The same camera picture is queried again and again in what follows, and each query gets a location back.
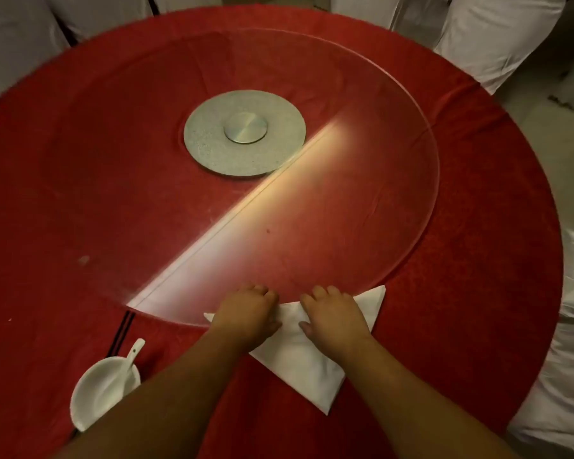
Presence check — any silver metal turntable base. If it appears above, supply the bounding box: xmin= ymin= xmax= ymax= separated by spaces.
xmin=183 ymin=90 xmax=307 ymax=178

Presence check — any person's right hand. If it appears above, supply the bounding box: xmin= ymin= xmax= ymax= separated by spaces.
xmin=298 ymin=285 xmax=375 ymax=364

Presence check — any white ceramic spoon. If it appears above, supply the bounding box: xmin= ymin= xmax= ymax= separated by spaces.
xmin=116 ymin=338 xmax=146 ymax=395

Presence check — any white ceramic bowl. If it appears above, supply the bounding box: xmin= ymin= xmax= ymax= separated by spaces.
xmin=70 ymin=357 xmax=142 ymax=433

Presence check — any white napkin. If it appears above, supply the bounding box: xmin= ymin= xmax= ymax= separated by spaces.
xmin=203 ymin=285 xmax=386 ymax=416

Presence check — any person's left hand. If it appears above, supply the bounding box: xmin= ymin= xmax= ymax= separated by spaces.
xmin=210 ymin=284 xmax=283 ymax=352

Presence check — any round glass turntable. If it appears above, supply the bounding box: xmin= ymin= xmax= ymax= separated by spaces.
xmin=45 ymin=27 xmax=441 ymax=329

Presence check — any person's right forearm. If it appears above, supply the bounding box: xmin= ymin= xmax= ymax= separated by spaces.
xmin=337 ymin=334 xmax=519 ymax=459

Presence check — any red tablecloth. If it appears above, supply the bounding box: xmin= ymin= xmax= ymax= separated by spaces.
xmin=0 ymin=4 xmax=564 ymax=459

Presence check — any person's left forearm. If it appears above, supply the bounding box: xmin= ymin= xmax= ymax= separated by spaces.
xmin=53 ymin=324 xmax=250 ymax=459

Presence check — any black chopstick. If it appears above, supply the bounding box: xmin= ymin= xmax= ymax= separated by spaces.
xmin=106 ymin=310 xmax=131 ymax=359
xmin=110 ymin=311 xmax=136 ymax=359

